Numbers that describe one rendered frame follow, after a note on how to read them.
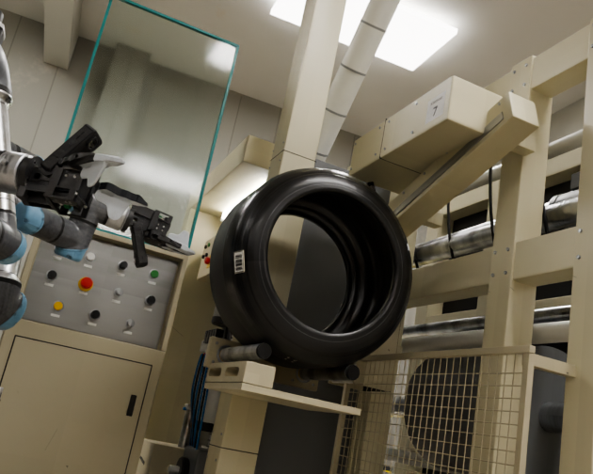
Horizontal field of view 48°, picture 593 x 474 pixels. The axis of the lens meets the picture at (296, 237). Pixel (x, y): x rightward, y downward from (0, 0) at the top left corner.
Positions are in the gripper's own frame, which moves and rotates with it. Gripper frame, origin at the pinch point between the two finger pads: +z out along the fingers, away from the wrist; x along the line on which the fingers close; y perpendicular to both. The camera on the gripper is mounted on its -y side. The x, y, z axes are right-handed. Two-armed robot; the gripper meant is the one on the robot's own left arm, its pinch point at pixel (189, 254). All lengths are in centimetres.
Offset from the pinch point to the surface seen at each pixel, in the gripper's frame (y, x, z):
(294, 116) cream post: 71, 28, 23
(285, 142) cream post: 60, 29, 23
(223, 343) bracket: -16.1, 25.9, 25.2
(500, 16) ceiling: 275, 139, 166
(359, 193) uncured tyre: 34, -13, 39
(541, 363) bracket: -6, -57, 77
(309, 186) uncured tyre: 29.1, -12.7, 23.1
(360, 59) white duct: 122, 50, 48
